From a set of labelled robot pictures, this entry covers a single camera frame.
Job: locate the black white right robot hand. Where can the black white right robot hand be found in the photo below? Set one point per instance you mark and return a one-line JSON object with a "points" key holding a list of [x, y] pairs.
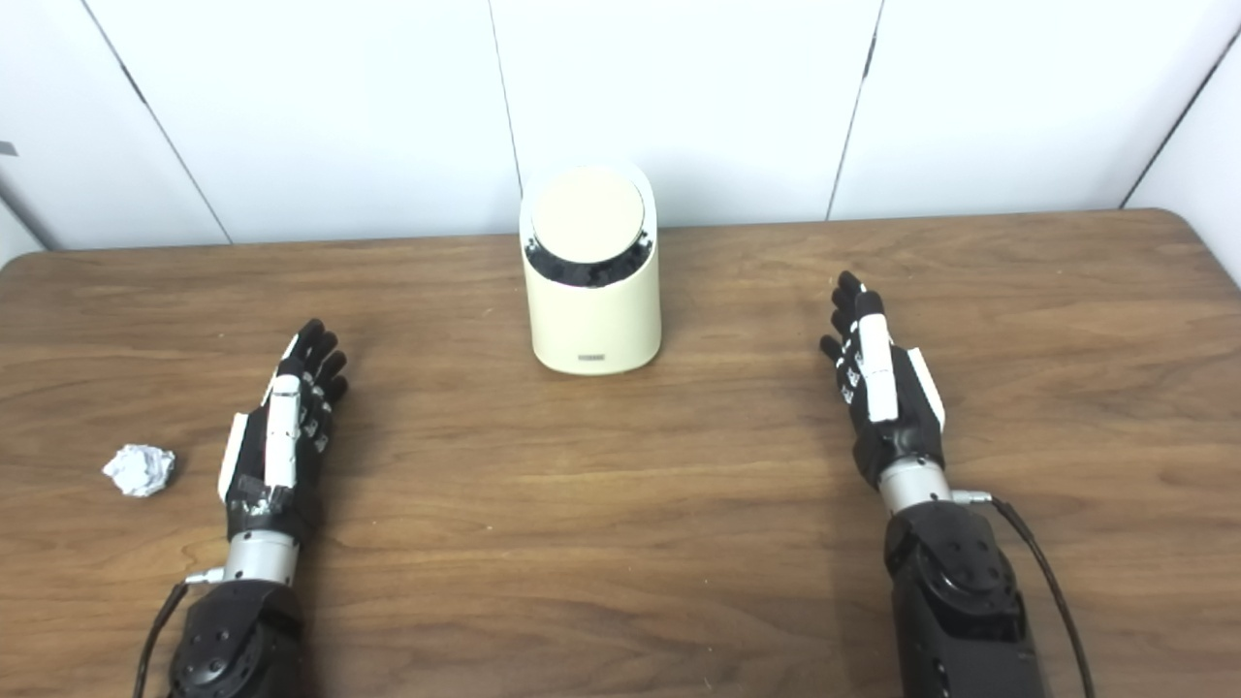
{"points": [[902, 417]]}

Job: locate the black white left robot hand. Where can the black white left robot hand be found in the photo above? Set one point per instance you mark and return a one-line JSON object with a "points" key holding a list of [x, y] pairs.
{"points": [[254, 465]]}

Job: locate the white paper ball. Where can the white paper ball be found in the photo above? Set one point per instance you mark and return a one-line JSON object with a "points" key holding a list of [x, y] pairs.
{"points": [[141, 470]]}

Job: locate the cream round bin lid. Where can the cream round bin lid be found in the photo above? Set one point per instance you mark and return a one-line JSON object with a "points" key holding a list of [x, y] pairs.
{"points": [[587, 213]]}

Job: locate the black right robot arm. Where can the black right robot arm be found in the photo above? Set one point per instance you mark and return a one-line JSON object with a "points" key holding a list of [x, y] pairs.
{"points": [[960, 601]]}

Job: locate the cream-colored bin body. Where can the cream-colored bin body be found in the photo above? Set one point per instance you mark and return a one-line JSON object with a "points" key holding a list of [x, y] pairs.
{"points": [[591, 325]]}

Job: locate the black bin liner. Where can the black bin liner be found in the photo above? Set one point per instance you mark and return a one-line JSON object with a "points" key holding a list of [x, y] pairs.
{"points": [[582, 274]]}

